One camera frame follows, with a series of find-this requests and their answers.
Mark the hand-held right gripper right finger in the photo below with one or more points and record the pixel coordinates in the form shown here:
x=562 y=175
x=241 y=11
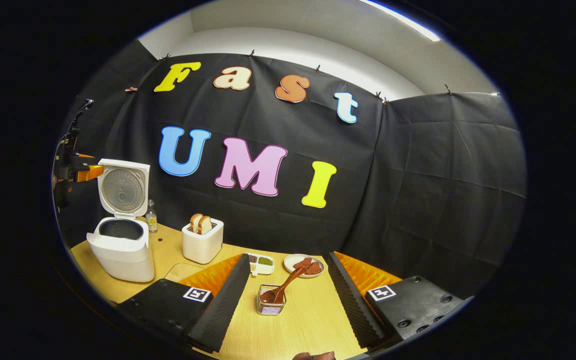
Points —
x=353 y=305

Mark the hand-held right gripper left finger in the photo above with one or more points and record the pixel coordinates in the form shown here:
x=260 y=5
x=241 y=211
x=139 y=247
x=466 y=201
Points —
x=228 y=305

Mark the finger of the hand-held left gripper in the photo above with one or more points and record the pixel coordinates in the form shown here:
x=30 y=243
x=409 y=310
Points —
x=85 y=156
x=90 y=173

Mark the brown wooden spoon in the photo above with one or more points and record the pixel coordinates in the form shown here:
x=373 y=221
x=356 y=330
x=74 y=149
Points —
x=270 y=296

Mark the clear rice container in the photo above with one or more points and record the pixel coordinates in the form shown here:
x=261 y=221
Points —
x=183 y=273

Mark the white rice cooker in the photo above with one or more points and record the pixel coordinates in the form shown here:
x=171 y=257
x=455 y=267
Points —
x=123 y=260

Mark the white divided bean dish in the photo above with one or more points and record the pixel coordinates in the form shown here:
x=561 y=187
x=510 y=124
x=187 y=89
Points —
x=263 y=270

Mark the red-brown cookie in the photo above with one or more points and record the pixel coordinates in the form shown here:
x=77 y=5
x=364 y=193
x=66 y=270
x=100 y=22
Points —
x=304 y=261
x=314 y=269

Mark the white toaster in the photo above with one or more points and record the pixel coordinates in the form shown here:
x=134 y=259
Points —
x=200 y=247

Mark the white round plate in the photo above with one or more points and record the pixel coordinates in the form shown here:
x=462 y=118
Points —
x=290 y=261

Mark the small glass bottle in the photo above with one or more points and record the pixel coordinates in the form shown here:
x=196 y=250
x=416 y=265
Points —
x=151 y=220

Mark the bread slice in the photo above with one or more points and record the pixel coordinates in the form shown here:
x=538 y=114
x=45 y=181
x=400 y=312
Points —
x=206 y=225
x=196 y=222

